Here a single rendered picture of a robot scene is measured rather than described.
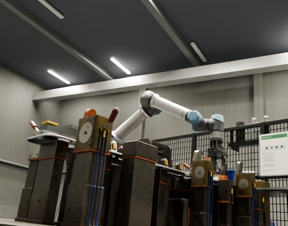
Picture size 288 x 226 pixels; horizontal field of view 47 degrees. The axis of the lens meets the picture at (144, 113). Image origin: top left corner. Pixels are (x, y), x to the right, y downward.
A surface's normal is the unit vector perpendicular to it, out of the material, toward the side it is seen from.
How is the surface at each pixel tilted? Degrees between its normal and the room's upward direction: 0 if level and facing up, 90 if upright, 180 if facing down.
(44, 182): 90
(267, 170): 90
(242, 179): 90
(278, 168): 90
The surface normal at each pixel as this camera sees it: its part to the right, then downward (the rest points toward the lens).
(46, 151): -0.70, -0.29
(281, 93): -0.48, -0.33
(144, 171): 0.71, -0.17
